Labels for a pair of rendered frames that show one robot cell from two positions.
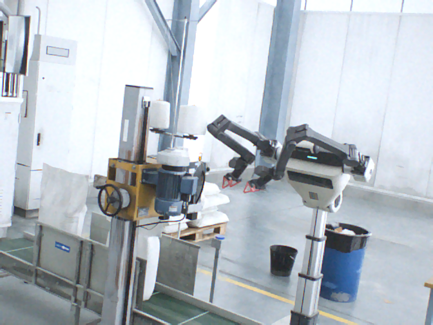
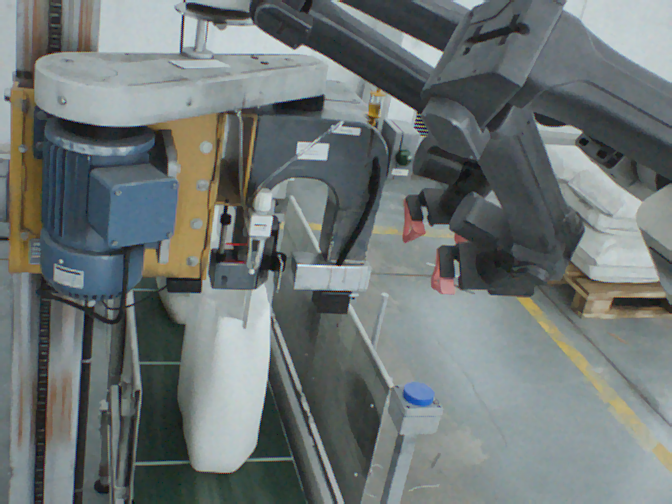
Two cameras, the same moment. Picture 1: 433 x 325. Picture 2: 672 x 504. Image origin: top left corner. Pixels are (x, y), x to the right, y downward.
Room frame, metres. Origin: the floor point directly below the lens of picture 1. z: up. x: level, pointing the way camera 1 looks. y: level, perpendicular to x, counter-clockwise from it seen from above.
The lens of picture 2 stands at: (2.39, -0.71, 1.73)
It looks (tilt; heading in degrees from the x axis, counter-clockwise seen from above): 25 degrees down; 36
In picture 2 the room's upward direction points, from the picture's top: 11 degrees clockwise
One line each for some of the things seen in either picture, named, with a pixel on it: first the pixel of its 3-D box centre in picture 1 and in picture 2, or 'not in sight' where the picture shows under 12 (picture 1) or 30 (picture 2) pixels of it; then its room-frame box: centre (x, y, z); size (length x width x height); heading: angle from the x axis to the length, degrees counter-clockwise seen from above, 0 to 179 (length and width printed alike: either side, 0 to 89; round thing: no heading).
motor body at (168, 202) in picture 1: (169, 191); (96, 208); (3.07, 0.24, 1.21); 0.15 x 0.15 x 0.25
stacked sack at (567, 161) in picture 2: not in sight; (598, 166); (6.54, 0.77, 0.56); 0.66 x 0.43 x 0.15; 143
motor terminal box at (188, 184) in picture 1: (188, 187); (132, 211); (3.06, 0.13, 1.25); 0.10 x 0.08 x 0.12; 171
